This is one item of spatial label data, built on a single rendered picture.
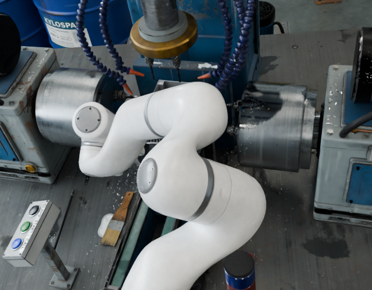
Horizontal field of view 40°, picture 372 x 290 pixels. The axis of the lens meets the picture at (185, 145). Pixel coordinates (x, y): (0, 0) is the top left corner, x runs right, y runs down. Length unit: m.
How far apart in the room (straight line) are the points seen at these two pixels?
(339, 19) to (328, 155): 2.42
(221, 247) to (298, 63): 1.34
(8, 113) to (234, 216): 0.95
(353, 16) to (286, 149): 2.44
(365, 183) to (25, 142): 1.02
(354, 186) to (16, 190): 1.10
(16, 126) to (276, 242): 0.85
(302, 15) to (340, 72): 2.28
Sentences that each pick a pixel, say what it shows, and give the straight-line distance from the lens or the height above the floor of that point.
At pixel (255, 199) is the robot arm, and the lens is 0.79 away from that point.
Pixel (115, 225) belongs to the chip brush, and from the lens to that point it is 1.60.
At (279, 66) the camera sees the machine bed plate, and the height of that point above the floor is 0.80.
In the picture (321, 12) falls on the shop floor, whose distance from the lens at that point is 3.75.
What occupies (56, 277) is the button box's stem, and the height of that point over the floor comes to 0.81.
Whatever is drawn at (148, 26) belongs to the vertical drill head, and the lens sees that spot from 1.33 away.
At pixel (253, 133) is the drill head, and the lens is 1.36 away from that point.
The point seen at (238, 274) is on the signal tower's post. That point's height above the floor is 1.22.
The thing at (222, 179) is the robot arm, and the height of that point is 1.51.
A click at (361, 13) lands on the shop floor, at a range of 3.76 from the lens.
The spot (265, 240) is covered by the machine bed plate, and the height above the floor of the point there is 0.80.
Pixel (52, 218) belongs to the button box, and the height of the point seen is 1.04.
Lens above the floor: 2.11
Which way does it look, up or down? 48 degrees down
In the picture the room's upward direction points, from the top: 11 degrees counter-clockwise
